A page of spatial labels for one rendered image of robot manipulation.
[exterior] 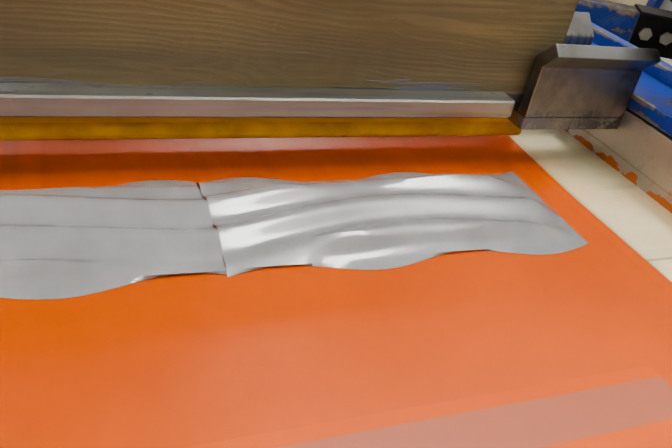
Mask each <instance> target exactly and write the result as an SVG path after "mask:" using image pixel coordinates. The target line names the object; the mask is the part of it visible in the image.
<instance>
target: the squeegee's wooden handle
mask: <svg viewBox="0 0 672 448"><path fill-rule="evenodd" d="M578 1H579V0H0V82H12V83H66V84H119V85H173V86H226V87H280V88H334V89H387V90H441V91H494V92H505V93H506V94H507V95H508V96H510V97H511V98H512V99H513V100H515V105H514V107H515V108H519V106H520V103H521V101H522V98H523V95H524V92H525V89H526V86H527V83H528V80H529V77H530V74H531V71H532V68H533V65H534V62H535V59H536V57H537V56H538V55H539V54H541V53H542V52H544V51H545V50H547V49H549V48H550V47H552V46H553V45H555V44H563V43H564V41H565V38H566V35H567V32H568V29H569V26H570V24H571V21H572V18H573V15H574V12H575V9H576V7H577V4H578Z"/></svg>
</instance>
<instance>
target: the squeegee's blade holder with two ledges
mask: <svg viewBox="0 0 672 448"><path fill-rule="evenodd" d="M514 105H515V100H513V99H512V98H511V97H510V96H508V95H507V94H506V93H505V92H494V91H441V90H387V89H334V88H280V87H226V86H173V85H119V84H66V83H12V82H0V117H211V118H508V117H510V116H511V114H512V111H513V108H514Z"/></svg>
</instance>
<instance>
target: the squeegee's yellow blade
mask: <svg viewBox="0 0 672 448"><path fill-rule="evenodd" d="M65 122H511V121H510V120H509V119H508V118H211V117H0V123H65Z"/></svg>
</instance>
